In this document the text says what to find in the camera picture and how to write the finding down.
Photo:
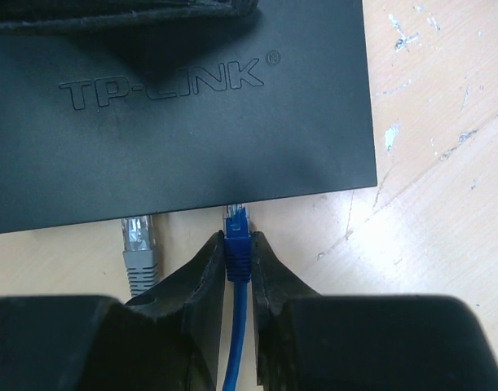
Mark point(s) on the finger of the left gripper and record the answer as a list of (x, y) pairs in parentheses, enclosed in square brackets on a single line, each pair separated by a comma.
[(75, 16)]

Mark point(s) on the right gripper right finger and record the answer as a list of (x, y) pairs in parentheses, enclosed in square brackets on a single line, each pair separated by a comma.
[(308, 341)]

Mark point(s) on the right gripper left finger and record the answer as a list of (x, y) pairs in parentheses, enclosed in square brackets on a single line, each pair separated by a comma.
[(166, 338)]

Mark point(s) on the black network switch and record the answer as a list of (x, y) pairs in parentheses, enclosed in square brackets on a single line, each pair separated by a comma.
[(184, 115)]

